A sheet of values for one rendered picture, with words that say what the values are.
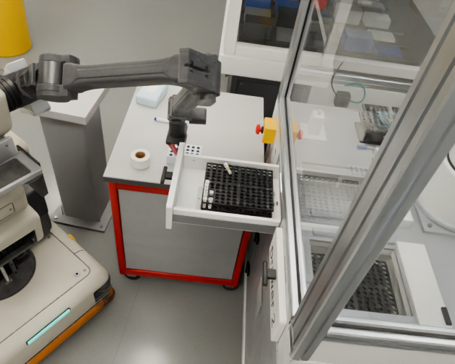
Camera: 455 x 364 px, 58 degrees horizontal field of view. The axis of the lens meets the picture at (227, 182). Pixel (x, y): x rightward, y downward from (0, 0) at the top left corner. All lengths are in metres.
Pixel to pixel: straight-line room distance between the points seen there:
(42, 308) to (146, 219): 0.52
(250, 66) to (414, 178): 1.50
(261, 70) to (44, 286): 1.32
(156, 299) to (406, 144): 1.70
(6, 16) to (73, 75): 2.60
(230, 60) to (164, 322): 1.24
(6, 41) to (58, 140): 1.83
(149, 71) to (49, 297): 1.14
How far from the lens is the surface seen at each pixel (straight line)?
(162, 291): 2.10
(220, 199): 1.26
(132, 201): 1.62
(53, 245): 1.97
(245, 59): 1.96
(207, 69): 0.94
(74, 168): 2.09
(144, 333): 2.01
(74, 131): 1.92
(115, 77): 0.98
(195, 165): 1.42
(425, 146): 0.51
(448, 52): 0.49
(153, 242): 1.81
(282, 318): 1.05
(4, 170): 1.20
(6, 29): 3.68
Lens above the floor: 1.84
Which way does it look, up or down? 46 degrees down
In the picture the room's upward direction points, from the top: 10 degrees clockwise
